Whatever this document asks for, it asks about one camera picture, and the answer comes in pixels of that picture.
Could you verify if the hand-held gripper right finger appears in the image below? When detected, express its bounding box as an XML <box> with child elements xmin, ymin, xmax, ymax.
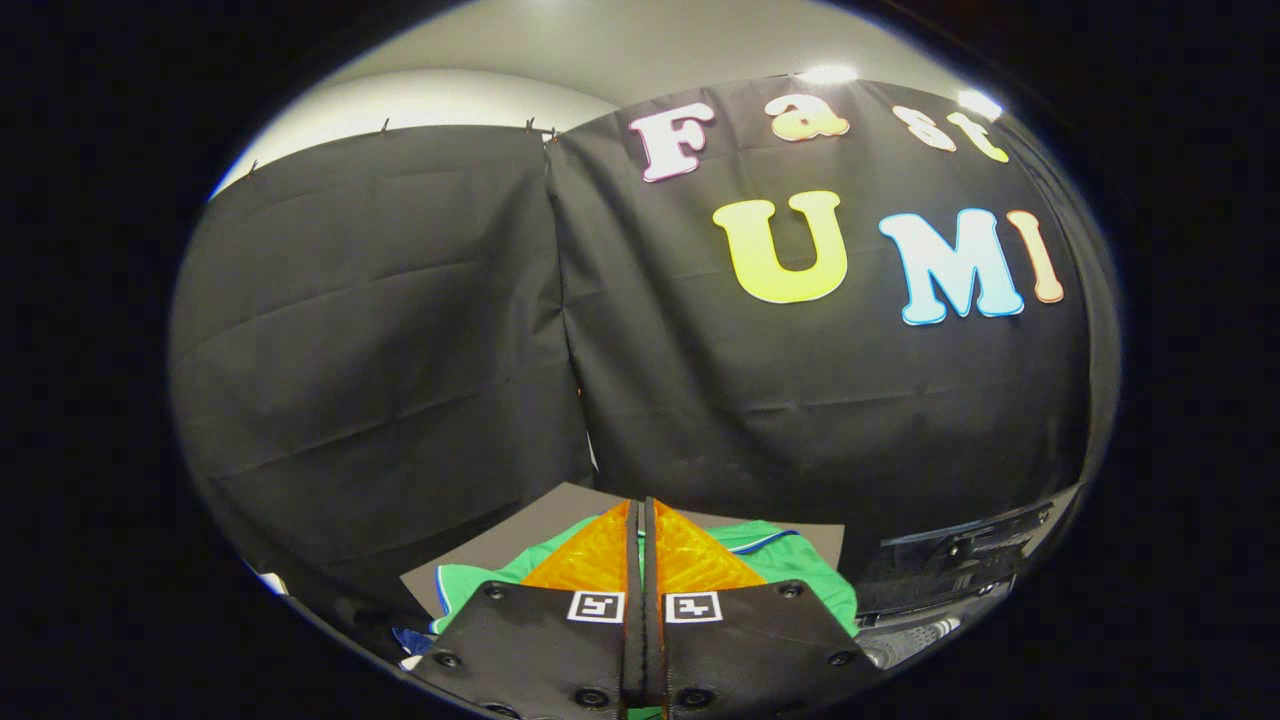
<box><xmin>645</xmin><ymin>497</ymin><xmax>881</xmax><ymax>720</ymax></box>

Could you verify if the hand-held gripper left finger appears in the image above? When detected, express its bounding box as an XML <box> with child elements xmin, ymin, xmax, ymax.
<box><xmin>410</xmin><ymin>500</ymin><xmax>646</xmax><ymax>720</ymax></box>

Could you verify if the green polo shirt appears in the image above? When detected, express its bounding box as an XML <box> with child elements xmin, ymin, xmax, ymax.
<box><xmin>393</xmin><ymin>515</ymin><xmax>859</xmax><ymax>671</ymax></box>

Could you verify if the grey cabinet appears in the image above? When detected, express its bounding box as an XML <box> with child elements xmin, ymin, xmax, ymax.
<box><xmin>400</xmin><ymin>482</ymin><xmax>846</xmax><ymax>621</ymax></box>

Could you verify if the black backdrop cloth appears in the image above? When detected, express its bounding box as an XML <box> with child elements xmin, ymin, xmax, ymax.
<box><xmin>168</xmin><ymin>75</ymin><xmax>1121</xmax><ymax>611</ymax></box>

